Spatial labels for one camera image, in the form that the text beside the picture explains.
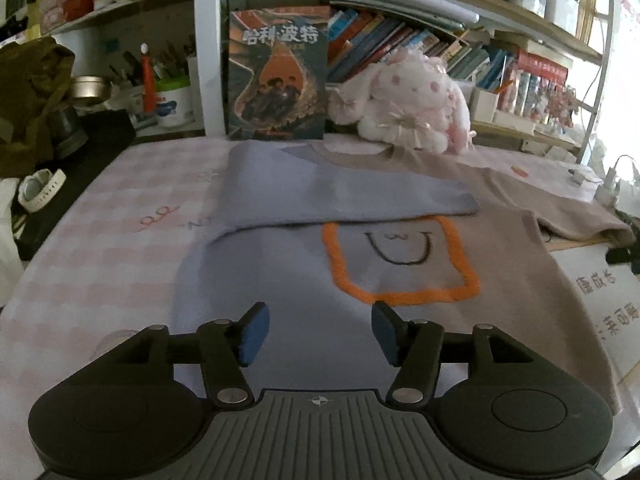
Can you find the white and pink bunny plush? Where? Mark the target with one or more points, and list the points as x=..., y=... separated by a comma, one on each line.
x=415, y=100

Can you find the round metal tin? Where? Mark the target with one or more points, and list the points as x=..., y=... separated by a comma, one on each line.
x=90, y=89

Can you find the white smartwatch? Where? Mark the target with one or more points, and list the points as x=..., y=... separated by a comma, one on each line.
x=42, y=187

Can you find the grey laptop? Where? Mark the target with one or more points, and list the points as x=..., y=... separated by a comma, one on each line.
x=390, y=10

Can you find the white pen cup green rim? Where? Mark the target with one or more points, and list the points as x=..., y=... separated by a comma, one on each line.
x=175, y=107

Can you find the white charger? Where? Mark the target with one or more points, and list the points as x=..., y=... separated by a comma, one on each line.
x=617, y=185

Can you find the pink checkered cartoon desk mat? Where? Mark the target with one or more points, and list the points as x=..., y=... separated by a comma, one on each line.
x=125, y=200

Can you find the dragon cover book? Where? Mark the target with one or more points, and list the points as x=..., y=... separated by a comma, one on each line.
x=277, y=75

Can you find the row of pastel book spines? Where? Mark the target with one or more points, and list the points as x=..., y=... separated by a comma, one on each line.
x=537, y=85

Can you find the brown cloth bag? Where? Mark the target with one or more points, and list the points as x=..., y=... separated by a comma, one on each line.
x=30, y=105

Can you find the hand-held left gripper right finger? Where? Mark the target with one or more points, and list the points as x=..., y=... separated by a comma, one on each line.
x=385, y=335

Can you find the red tassel charm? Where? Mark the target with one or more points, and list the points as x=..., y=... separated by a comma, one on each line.
x=148, y=80

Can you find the white desk shelf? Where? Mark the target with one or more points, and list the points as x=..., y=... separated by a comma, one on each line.
x=210, y=60

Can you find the white storage box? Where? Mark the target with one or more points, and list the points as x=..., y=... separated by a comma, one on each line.
x=484, y=106

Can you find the row of leaning books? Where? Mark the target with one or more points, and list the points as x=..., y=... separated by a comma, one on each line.
x=380, y=40

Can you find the blue and beige knit sweater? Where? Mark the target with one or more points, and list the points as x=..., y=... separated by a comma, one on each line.
x=300, y=270

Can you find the pink flower ornament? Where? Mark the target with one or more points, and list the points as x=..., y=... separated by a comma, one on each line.
x=561, y=105

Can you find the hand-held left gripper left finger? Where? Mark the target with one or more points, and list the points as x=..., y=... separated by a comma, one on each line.
x=255, y=334

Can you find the dark round jar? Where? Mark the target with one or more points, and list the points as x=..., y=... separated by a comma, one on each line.
x=67, y=132

